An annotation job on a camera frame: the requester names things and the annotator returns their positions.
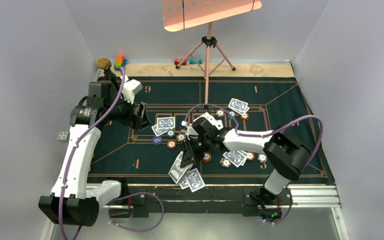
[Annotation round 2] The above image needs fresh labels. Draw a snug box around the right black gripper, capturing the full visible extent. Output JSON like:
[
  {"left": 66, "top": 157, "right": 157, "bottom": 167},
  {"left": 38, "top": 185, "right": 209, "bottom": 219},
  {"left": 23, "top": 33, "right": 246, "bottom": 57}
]
[{"left": 181, "top": 135, "right": 211, "bottom": 168}]

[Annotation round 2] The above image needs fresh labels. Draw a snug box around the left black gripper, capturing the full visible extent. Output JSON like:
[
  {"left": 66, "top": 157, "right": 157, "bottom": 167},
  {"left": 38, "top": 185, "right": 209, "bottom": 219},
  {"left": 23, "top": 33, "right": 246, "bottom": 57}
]
[{"left": 104, "top": 90, "right": 150, "bottom": 130}]

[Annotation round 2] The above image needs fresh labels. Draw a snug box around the blue playing card deck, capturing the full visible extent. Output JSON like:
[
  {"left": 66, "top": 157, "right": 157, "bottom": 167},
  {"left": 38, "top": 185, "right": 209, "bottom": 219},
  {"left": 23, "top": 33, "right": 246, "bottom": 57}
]
[{"left": 168, "top": 151, "right": 191, "bottom": 184}]

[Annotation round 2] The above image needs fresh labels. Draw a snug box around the orange poker chip stack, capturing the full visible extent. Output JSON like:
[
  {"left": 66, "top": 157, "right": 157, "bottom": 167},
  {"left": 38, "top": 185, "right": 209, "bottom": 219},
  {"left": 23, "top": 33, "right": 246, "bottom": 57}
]
[{"left": 202, "top": 152, "right": 212, "bottom": 163}]

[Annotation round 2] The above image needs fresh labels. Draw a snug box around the blue small blind button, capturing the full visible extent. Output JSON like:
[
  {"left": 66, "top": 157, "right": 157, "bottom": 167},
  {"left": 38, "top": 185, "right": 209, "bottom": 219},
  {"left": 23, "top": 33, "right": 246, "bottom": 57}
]
[{"left": 152, "top": 136, "right": 163, "bottom": 145}]

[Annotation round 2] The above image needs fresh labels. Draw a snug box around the green chip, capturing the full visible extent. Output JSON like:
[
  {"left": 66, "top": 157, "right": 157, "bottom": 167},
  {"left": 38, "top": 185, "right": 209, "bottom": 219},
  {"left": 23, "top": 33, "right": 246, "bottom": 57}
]
[
  {"left": 166, "top": 129, "right": 176, "bottom": 138},
  {"left": 228, "top": 110, "right": 236, "bottom": 120}
]

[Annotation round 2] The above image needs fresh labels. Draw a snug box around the pink poker chip stack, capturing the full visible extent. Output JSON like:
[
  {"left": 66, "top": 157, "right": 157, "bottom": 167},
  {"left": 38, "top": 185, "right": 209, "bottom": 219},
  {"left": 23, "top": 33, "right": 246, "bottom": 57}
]
[{"left": 220, "top": 158, "right": 232, "bottom": 168}]

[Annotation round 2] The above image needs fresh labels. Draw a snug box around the face-up community card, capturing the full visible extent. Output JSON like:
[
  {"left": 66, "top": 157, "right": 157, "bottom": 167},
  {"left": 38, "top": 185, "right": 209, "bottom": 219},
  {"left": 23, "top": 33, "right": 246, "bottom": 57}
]
[{"left": 201, "top": 112, "right": 224, "bottom": 130}]

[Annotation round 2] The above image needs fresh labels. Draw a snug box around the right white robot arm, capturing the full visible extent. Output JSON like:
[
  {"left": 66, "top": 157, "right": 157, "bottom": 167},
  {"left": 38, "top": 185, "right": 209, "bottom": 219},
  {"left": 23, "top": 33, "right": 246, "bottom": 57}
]
[{"left": 180, "top": 115, "right": 313, "bottom": 204}]

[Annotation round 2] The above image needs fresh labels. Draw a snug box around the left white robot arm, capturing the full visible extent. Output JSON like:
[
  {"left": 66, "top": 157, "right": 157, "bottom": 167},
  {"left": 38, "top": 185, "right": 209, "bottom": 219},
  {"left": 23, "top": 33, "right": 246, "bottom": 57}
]
[{"left": 38, "top": 79, "right": 151, "bottom": 227}]

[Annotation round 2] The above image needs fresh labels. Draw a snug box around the dark green poker mat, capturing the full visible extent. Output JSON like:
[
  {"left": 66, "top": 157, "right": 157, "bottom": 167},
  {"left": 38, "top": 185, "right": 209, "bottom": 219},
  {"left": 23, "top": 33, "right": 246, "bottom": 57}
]
[{"left": 87, "top": 76, "right": 335, "bottom": 185}]

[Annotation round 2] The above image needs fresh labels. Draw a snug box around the colourful toy block stack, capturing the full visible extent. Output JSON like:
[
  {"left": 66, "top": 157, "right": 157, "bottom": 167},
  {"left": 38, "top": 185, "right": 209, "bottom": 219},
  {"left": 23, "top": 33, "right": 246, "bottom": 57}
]
[{"left": 114, "top": 54, "right": 127, "bottom": 71}]

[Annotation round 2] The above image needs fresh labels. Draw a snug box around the red toy block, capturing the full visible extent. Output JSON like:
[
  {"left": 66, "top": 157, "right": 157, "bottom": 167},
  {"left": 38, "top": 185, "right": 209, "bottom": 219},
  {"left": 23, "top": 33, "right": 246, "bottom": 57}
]
[{"left": 174, "top": 59, "right": 187, "bottom": 66}]

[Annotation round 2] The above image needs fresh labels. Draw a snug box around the gold round knob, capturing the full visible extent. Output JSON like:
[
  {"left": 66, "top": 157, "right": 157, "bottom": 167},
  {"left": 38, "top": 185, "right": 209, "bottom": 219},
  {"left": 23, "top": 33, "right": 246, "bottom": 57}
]
[{"left": 95, "top": 56, "right": 112, "bottom": 70}]

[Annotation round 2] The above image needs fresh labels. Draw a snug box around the teal toy block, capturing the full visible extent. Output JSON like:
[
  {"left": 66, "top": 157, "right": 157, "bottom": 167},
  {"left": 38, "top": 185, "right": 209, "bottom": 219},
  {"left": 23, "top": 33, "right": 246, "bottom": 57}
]
[{"left": 189, "top": 59, "right": 203, "bottom": 65}]

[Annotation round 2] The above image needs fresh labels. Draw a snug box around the grey lego block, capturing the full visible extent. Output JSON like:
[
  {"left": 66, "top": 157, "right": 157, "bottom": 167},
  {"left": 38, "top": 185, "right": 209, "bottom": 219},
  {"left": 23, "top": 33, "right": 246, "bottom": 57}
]
[{"left": 57, "top": 131, "right": 70, "bottom": 141}]

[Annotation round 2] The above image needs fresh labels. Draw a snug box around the pink music stand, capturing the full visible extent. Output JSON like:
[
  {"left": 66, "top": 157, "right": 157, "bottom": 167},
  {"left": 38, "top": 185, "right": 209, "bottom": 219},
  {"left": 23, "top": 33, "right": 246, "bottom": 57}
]
[{"left": 162, "top": 0, "right": 263, "bottom": 104}]

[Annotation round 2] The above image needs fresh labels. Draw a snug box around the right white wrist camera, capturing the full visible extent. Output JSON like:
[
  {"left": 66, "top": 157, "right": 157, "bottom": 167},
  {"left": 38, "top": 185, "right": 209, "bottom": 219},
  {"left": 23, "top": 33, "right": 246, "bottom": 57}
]
[{"left": 180, "top": 120, "right": 199, "bottom": 139}]

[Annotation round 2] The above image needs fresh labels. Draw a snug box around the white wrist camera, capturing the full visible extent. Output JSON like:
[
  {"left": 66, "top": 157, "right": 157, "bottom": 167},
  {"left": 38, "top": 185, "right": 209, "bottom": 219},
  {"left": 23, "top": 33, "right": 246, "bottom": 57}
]
[
  {"left": 120, "top": 76, "right": 143, "bottom": 104},
  {"left": 180, "top": 120, "right": 199, "bottom": 139}
]

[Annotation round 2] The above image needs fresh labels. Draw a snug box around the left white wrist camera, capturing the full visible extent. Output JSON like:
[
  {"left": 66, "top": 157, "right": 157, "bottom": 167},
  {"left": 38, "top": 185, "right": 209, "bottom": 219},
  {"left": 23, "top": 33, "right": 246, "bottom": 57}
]
[{"left": 120, "top": 76, "right": 143, "bottom": 104}]

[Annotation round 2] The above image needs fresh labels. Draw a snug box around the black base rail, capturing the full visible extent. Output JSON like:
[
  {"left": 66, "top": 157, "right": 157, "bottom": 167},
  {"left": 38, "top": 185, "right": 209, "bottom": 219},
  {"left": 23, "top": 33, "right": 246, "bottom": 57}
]
[{"left": 108, "top": 184, "right": 293, "bottom": 220}]

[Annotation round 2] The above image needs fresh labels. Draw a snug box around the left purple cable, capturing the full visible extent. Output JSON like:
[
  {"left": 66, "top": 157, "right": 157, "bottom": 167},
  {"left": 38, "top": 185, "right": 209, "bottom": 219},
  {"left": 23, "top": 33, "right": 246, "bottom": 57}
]
[{"left": 58, "top": 66, "right": 164, "bottom": 240}]

